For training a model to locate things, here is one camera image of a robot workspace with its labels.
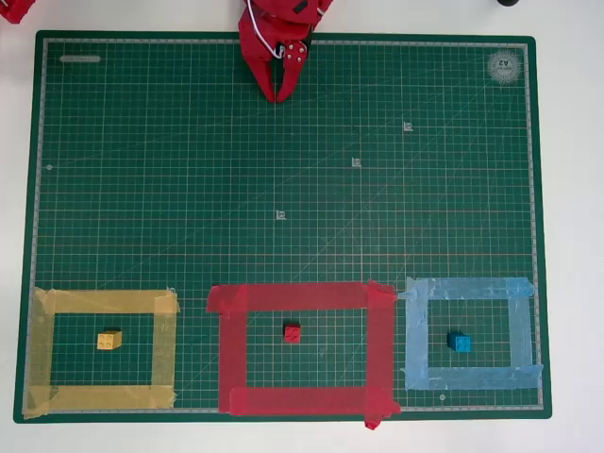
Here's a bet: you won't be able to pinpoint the white robot arm cable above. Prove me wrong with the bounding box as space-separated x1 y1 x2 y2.
245 0 284 60

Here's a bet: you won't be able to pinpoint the yellow toy brick cube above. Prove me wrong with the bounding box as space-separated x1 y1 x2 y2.
96 328 123 351

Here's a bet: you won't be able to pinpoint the red leader arm with handle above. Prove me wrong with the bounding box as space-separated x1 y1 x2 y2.
0 0 37 25

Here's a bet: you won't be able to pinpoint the red tape square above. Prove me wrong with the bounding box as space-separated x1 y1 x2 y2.
206 278 402 430

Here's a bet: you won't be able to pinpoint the yellow tape square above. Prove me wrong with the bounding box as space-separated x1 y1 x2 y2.
23 286 181 420

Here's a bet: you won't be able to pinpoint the green cutting mat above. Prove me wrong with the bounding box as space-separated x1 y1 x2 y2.
12 29 553 425

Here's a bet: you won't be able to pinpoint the blue toy brick cube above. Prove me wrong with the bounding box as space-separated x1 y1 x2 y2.
446 330 473 354

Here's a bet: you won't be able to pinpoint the blue tape square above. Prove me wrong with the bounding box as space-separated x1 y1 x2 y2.
397 276 545 392

